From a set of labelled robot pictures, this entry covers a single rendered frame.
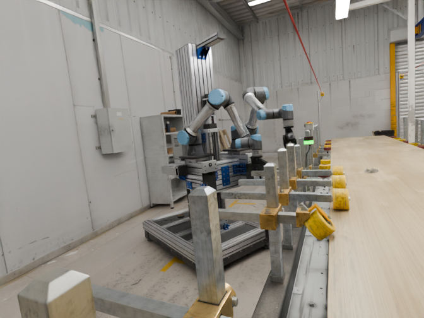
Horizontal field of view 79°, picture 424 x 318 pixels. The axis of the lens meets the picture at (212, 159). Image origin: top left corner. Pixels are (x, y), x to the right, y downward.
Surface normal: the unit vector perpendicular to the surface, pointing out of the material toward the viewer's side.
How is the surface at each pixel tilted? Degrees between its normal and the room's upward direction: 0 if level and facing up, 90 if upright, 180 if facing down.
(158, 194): 90
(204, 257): 90
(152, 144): 90
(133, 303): 0
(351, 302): 0
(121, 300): 0
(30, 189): 90
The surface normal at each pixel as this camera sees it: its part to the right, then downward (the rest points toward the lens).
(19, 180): 0.91, -0.04
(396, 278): -0.09, -0.99
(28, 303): -0.42, 0.14
